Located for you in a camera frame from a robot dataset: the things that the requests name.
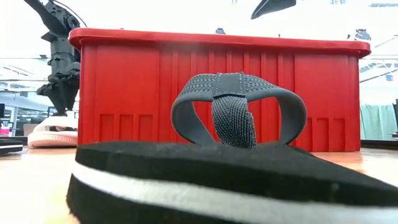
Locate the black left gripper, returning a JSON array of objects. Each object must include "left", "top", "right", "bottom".
[{"left": 36, "top": 29, "right": 81, "bottom": 116}]

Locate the pale pink slide sandal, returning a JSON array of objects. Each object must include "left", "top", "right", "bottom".
[{"left": 27, "top": 116, "right": 79, "bottom": 148}]

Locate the red plastic bin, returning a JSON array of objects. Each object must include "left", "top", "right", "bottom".
[{"left": 68, "top": 27, "right": 372, "bottom": 153}]

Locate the tan laptop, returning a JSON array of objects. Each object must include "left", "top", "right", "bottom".
[{"left": 23, "top": 123, "right": 40, "bottom": 137}]

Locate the black flip-flop sandal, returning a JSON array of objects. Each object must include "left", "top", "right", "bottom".
[
  {"left": 0, "top": 138, "right": 25, "bottom": 156},
  {"left": 65, "top": 72, "right": 398, "bottom": 224}
]

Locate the green hanging cloth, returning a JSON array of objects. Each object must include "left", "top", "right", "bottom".
[{"left": 359, "top": 104, "right": 398, "bottom": 141}]

